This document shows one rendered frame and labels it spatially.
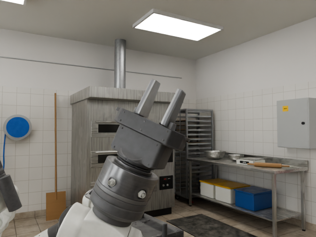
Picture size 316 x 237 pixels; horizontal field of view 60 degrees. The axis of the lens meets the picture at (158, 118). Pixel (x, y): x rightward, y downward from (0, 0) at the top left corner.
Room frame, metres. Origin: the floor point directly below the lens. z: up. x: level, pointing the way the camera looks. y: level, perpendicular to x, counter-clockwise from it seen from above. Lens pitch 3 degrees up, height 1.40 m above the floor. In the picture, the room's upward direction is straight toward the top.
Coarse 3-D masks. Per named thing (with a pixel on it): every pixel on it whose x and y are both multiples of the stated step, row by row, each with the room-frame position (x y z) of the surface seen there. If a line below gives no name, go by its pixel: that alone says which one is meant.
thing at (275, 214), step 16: (192, 160) 5.00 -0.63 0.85; (208, 160) 4.77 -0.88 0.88; (224, 160) 4.77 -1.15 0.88; (272, 160) 4.36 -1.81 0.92; (288, 160) 4.12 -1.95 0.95; (304, 160) 3.90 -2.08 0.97; (272, 176) 3.58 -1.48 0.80; (304, 176) 3.88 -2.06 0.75; (272, 192) 3.58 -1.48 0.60; (304, 192) 3.88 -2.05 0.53; (240, 208) 4.16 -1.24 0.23; (272, 208) 3.59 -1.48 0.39; (304, 208) 3.88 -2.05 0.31; (272, 224) 3.59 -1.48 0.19; (304, 224) 3.87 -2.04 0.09
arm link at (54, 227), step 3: (54, 225) 0.92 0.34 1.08; (57, 225) 0.91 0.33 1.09; (48, 228) 0.92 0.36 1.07; (51, 228) 0.91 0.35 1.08; (54, 228) 0.90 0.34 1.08; (57, 228) 0.90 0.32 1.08; (48, 231) 0.90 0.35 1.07; (51, 231) 0.90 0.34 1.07; (54, 231) 0.89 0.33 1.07; (57, 231) 0.90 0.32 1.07; (48, 234) 0.89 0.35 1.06; (51, 234) 0.89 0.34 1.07; (54, 234) 0.89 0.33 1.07
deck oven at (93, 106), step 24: (72, 96) 4.56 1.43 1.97; (96, 96) 3.75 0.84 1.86; (120, 96) 3.92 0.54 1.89; (168, 96) 4.33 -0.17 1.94; (72, 120) 4.66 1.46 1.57; (96, 120) 3.98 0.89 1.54; (72, 144) 4.64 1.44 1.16; (96, 144) 3.98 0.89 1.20; (72, 168) 4.62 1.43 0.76; (96, 168) 3.98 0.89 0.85; (168, 168) 4.60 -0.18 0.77; (72, 192) 4.60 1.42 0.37; (168, 192) 4.60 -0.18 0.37
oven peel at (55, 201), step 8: (56, 152) 4.50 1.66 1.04; (56, 160) 4.49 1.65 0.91; (56, 168) 4.47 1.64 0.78; (56, 176) 4.46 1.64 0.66; (56, 184) 4.44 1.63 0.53; (56, 192) 4.42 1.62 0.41; (64, 192) 4.49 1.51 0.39; (48, 200) 4.36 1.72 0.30; (56, 200) 4.42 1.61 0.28; (64, 200) 4.48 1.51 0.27; (48, 208) 4.34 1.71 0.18; (56, 208) 4.40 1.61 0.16; (64, 208) 4.46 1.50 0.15; (48, 216) 4.33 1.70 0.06; (56, 216) 4.39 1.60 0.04
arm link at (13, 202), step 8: (0, 176) 0.75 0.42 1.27; (8, 176) 0.74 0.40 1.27; (0, 184) 0.73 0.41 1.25; (8, 184) 0.74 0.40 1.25; (0, 192) 0.75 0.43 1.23; (8, 192) 0.73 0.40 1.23; (16, 192) 0.76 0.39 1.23; (0, 200) 0.74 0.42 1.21; (8, 200) 0.74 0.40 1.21; (16, 200) 0.75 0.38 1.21; (0, 208) 0.74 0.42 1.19; (8, 208) 0.74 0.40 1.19; (16, 208) 0.74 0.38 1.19
